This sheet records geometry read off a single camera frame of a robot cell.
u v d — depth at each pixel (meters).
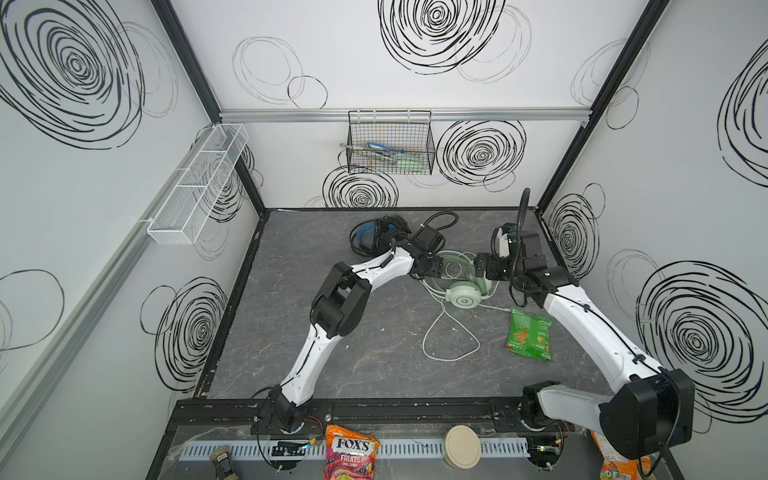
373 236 1.08
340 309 0.57
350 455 0.66
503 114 1.71
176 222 0.71
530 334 0.84
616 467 0.64
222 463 0.65
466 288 0.88
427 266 0.89
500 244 0.74
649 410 0.39
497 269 0.73
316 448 0.70
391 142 0.89
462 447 0.65
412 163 0.87
